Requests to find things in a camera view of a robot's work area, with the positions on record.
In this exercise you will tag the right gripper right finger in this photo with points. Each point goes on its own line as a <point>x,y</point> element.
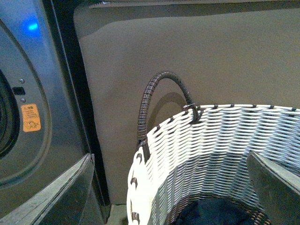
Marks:
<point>278,189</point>

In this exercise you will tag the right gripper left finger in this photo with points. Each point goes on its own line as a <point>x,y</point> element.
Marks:
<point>62,202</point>

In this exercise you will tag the dark navy garment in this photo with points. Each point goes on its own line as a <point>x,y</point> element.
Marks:
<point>215,211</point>

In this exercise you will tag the grey front-load washing machine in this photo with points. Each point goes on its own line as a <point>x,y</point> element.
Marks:
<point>34,69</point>

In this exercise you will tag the orange warning sticker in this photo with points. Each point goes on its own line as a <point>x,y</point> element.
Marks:
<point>31,119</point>

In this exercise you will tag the white woven laundry basket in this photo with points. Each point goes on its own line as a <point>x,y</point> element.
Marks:
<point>189,162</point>

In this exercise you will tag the grey upholstered cabinet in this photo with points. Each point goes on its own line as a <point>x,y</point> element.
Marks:
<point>239,53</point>

